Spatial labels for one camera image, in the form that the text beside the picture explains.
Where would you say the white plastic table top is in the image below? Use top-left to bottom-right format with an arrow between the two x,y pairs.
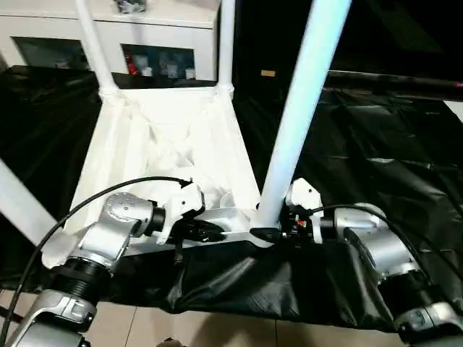
41,85 -> 280,271

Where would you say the red carton behind glass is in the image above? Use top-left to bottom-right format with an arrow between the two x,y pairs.
124,52 -> 140,75

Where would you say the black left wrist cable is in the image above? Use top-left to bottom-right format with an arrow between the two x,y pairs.
0,176 -> 195,327

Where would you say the white flat board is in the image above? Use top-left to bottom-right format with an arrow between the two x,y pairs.
443,100 -> 463,121

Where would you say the white glass-door cabinet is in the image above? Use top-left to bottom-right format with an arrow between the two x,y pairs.
0,0 -> 222,82

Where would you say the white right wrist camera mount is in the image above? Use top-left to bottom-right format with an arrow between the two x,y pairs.
284,177 -> 324,246

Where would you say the grey object on cabinet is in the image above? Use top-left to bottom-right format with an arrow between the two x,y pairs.
114,0 -> 150,14

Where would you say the black plastic mat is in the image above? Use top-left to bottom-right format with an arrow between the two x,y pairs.
0,64 -> 463,334

